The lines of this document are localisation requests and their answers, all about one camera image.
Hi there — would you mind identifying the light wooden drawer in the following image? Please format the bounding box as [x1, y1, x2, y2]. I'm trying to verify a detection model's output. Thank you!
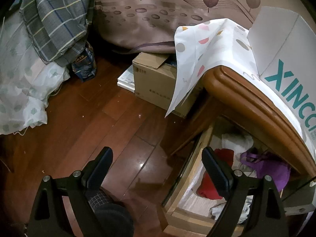
[161, 123, 292, 236]

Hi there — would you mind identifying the purple garment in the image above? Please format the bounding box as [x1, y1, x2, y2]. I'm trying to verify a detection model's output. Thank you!
[241, 150, 291, 192]

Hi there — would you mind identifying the plaid slipper foot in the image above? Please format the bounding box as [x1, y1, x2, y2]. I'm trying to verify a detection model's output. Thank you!
[86, 189, 134, 236]

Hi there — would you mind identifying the red embroidered garment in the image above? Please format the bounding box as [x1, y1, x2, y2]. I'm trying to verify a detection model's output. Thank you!
[197, 147, 234, 199]

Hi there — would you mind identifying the white grey garment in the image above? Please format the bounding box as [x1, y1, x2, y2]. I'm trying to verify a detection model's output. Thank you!
[222, 134, 257, 224]

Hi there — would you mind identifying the brown wooden nightstand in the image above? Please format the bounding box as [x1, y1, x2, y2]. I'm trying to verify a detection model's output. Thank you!
[161, 66, 315, 177]

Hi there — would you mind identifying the white leaf pattern bedding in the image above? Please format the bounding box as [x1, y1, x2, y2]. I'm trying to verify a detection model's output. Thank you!
[1, 11, 70, 135]

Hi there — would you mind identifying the dark blue printed bag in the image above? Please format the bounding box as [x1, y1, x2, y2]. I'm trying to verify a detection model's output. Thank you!
[71, 42, 97, 82]

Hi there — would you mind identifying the white flat books stack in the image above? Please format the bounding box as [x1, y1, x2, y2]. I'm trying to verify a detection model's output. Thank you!
[117, 65, 135, 93]

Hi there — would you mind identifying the white box teal lettering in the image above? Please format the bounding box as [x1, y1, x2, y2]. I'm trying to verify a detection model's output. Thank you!
[245, 7, 315, 146]

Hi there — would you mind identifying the brown cardboard box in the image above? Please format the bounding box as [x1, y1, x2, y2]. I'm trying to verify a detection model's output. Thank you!
[132, 51, 198, 118]

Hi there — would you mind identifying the white patterned cloth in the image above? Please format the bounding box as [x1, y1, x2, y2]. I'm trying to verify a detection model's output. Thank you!
[164, 18, 262, 118]

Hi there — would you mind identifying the grey plaid blanket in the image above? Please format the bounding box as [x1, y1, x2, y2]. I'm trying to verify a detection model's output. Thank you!
[9, 0, 94, 67]

